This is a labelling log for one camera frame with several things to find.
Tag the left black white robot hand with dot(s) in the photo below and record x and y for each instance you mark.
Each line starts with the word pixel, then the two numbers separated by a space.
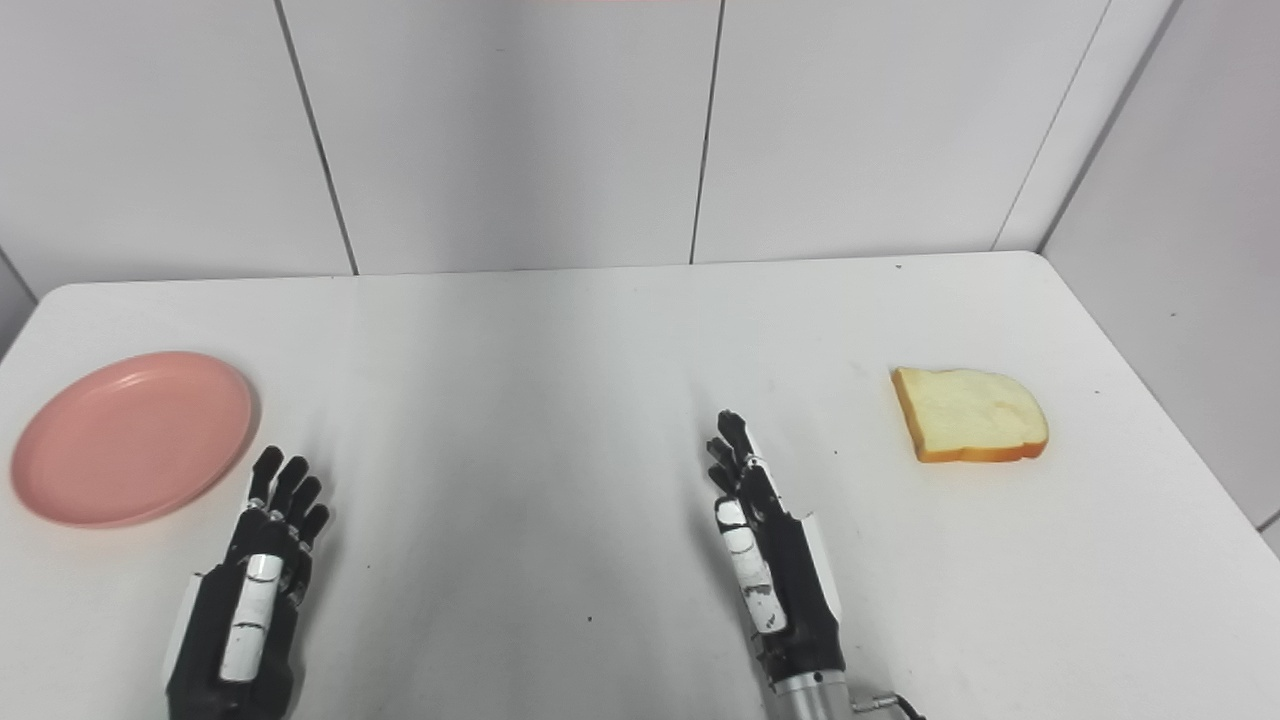
pixel 225 620

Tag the slice of white bread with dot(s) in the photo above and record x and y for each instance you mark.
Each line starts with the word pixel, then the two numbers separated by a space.
pixel 970 415

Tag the pink round plate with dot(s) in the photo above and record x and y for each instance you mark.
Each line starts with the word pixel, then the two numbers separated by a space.
pixel 130 440

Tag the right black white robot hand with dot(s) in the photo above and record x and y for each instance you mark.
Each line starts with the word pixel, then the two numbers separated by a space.
pixel 790 580

